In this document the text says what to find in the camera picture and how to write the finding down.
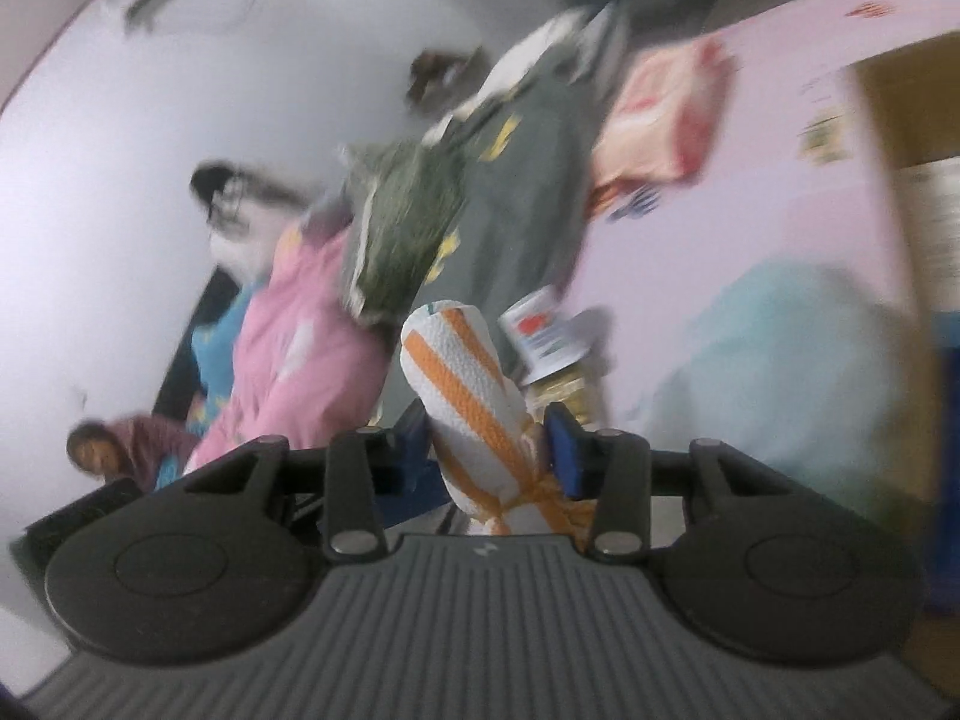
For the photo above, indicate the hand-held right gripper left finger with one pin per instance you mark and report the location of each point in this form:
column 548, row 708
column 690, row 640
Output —
column 416, row 424

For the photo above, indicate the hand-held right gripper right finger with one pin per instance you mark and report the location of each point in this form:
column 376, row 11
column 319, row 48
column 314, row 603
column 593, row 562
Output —
column 562, row 442

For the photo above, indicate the white and orange towel roll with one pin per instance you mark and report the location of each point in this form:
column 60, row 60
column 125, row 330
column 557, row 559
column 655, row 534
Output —
column 457, row 390

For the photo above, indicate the jar with white label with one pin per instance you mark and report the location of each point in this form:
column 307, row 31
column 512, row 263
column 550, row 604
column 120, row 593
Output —
column 540, row 330

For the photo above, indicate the pink blanket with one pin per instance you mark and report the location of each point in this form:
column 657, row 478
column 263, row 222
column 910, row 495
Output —
column 300, row 360

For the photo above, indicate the green floral pillow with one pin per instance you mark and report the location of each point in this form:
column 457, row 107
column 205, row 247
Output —
column 405, row 225

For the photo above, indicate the light teal cloth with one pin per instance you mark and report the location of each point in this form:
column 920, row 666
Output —
column 765, row 390

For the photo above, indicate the blue printed cloth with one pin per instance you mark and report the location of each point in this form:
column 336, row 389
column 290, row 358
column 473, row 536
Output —
column 214, row 345

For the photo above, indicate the grey blanket with yellow print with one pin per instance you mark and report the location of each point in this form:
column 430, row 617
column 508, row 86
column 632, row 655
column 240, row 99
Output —
column 525, row 187

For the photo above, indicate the peach wet wipes pack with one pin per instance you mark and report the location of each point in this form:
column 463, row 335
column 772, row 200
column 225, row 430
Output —
column 660, row 112

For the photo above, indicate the brown clutter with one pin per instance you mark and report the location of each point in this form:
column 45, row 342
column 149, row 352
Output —
column 442, row 75

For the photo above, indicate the black flat object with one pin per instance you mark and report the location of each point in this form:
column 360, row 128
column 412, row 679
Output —
column 67, row 525

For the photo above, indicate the white cloth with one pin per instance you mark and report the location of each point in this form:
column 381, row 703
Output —
column 525, row 60

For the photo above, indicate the cardboard box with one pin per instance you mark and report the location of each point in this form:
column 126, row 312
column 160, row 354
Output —
column 885, row 165

